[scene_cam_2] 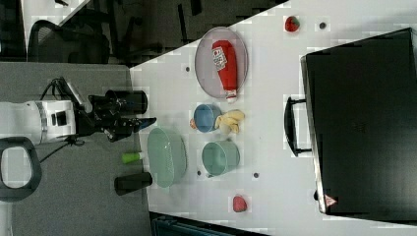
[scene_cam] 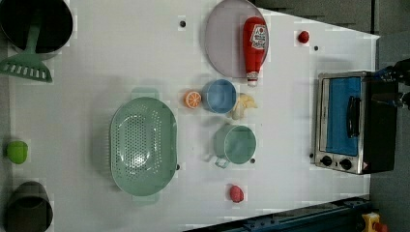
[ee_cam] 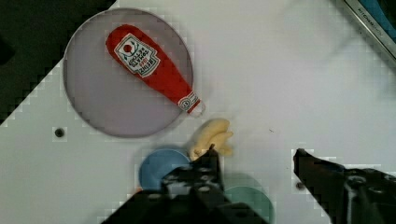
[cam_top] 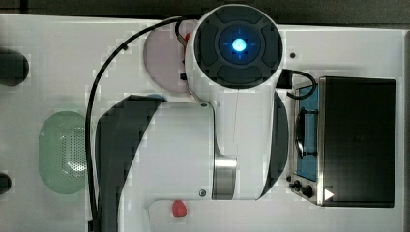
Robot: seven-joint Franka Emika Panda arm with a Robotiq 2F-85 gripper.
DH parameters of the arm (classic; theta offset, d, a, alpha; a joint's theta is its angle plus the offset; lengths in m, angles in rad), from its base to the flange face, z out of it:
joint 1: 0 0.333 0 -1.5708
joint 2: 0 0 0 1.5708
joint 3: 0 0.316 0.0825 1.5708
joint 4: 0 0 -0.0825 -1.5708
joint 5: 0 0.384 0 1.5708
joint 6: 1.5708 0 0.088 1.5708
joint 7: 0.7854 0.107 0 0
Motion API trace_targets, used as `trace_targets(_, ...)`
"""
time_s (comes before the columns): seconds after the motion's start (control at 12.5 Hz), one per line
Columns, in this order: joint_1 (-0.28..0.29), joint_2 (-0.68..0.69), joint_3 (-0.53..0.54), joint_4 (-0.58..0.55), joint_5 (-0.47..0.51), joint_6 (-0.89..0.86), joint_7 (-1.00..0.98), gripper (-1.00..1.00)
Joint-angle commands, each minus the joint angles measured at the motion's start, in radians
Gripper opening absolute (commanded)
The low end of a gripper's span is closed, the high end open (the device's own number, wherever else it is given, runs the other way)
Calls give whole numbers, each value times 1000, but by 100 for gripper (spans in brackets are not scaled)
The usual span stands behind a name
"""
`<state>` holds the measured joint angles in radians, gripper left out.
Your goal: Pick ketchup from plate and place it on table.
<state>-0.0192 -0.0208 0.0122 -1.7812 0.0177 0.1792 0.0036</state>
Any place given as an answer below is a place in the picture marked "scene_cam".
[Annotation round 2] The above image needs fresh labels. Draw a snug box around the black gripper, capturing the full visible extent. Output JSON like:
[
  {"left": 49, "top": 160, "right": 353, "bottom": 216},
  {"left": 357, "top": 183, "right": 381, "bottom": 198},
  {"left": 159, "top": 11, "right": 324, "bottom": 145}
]
[{"left": 373, "top": 59, "right": 410, "bottom": 108}]

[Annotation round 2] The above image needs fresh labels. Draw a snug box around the red plush ketchup bottle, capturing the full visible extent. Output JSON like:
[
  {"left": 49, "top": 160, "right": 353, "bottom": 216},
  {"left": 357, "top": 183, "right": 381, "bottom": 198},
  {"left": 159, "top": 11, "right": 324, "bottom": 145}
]
[{"left": 243, "top": 16, "right": 268, "bottom": 87}]

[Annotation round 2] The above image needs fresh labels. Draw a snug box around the grey round plate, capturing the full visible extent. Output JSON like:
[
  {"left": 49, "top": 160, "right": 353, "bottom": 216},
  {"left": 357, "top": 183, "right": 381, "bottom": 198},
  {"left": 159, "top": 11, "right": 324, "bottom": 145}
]
[{"left": 204, "top": 0, "right": 263, "bottom": 78}]

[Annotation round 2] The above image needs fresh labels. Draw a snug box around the silver toaster oven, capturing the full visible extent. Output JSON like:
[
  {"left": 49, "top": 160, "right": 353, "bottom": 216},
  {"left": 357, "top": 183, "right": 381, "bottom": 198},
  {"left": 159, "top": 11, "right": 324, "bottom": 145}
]
[{"left": 314, "top": 72, "right": 398, "bottom": 175}]

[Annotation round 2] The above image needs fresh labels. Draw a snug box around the small red fruit toy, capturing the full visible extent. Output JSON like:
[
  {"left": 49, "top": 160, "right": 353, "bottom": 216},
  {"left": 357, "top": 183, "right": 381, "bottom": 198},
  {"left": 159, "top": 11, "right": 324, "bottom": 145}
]
[{"left": 298, "top": 31, "right": 309, "bottom": 44}]

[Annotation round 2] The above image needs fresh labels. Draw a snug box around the yellow red emergency button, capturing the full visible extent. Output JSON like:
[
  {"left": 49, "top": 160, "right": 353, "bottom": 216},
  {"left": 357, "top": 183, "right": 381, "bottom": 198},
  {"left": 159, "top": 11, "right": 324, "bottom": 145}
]
[{"left": 362, "top": 213, "right": 389, "bottom": 232}]

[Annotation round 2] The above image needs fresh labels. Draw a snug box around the yellow peeled banana toy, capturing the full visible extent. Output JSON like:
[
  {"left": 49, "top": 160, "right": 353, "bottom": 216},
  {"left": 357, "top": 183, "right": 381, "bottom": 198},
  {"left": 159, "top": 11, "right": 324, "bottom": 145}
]
[{"left": 228, "top": 93, "right": 257, "bottom": 120}]

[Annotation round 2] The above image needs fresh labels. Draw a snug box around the blue cup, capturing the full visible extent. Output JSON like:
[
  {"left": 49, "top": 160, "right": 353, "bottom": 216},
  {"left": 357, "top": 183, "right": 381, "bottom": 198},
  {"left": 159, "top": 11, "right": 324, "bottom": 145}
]
[{"left": 201, "top": 79, "right": 237, "bottom": 114}]

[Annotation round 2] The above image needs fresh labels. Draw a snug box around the pink strawberry toy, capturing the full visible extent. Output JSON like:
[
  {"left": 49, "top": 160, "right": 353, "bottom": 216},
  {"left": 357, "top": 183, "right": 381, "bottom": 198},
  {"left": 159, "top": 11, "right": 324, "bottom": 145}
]
[{"left": 229, "top": 186, "right": 245, "bottom": 203}]

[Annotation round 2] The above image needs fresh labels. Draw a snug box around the orange slice toy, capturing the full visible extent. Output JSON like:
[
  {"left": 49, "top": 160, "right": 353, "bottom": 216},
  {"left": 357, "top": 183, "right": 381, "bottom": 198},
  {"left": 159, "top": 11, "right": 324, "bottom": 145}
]
[{"left": 184, "top": 91, "right": 201, "bottom": 109}]

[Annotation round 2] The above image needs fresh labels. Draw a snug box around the green perforated colander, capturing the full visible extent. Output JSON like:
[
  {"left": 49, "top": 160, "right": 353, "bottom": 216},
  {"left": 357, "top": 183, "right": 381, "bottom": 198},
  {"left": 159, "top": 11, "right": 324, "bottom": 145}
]
[{"left": 109, "top": 87, "right": 178, "bottom": 198}]

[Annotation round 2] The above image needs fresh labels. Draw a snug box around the black pot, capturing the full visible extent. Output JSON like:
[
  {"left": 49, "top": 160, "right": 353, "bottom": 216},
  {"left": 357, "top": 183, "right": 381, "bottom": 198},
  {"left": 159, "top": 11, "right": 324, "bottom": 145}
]
[{"left": 0, "top": 0, "right": 73, "bottom": 60}]

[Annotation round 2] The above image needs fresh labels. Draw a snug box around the green slotted spatula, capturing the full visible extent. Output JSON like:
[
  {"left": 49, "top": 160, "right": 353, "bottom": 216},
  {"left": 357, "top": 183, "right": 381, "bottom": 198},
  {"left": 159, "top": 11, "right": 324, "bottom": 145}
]
[{"left": 0, "top": 12, "right": 52, "bottom": 83}]

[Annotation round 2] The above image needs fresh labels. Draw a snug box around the dark grey cup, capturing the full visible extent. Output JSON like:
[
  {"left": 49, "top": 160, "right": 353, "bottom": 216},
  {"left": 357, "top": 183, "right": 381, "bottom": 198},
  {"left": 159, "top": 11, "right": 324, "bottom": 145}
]
[{"left": 4, "top": 181, "right": 53, "bottom": 232}]

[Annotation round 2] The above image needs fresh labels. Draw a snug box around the blue metal frame rail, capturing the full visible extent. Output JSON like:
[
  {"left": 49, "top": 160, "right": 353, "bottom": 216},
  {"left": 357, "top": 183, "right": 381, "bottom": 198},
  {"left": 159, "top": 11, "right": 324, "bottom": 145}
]
[{"left": 184, "top": 197, "right": 373, "bottom": 232}]

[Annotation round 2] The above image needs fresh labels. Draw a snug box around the green mug with handle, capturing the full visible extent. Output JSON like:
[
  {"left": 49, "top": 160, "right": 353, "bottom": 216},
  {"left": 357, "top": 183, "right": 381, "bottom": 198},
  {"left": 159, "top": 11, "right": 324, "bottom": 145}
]
[{"left": 213, "top": 125, "right": 257, "bottom": 168}]

